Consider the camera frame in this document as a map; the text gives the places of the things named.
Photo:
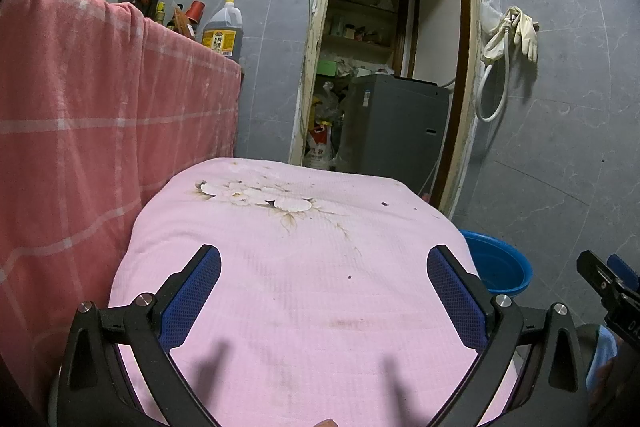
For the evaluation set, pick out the red white sack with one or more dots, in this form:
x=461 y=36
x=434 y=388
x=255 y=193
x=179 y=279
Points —
x=320 y=147

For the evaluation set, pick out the person's right hand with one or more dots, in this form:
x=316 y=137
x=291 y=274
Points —
x=605 y=379

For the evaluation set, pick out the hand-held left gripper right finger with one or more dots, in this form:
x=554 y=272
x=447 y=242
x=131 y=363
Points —
x=455 y=297

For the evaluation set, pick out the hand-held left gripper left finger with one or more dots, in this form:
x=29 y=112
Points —
x=192 y=292

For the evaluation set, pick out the orange packet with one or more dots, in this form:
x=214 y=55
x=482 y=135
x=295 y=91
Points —
x=186 y=27

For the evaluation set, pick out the salmon checked towel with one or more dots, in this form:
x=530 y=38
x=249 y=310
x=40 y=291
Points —
x=100 y=107

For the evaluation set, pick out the cream rubber glove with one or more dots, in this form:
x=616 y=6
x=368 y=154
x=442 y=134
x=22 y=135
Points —
x=494 y=44
x=526 y=34

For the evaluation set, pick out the green box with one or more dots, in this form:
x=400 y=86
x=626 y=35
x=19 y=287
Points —
x=326 y=68

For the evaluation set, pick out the blue clothing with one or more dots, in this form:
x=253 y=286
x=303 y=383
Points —
x=602 y=342

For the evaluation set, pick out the pink floral blanket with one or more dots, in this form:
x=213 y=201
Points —
x=300 y=282

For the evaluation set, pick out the grey washing machine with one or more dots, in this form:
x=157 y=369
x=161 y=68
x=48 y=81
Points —
x=395 y=132

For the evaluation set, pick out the large cooking oil bottle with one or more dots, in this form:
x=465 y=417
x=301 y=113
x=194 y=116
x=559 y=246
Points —
x=222 y=34

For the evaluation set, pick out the wooden door frame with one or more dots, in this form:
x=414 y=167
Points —
x=470 y=57

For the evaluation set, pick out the blue plastic basin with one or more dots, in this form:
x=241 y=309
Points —
x=500 y=267

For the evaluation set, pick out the pink plastic item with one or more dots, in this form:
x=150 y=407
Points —
x=425 y=197

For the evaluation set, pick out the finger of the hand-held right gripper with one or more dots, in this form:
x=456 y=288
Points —
x=597 y=274
x=625 y=272

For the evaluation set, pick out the red cup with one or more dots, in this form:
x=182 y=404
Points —
x=196 y=12

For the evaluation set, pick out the wooden shelf unit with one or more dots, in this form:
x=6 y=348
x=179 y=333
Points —
x=360 y=7

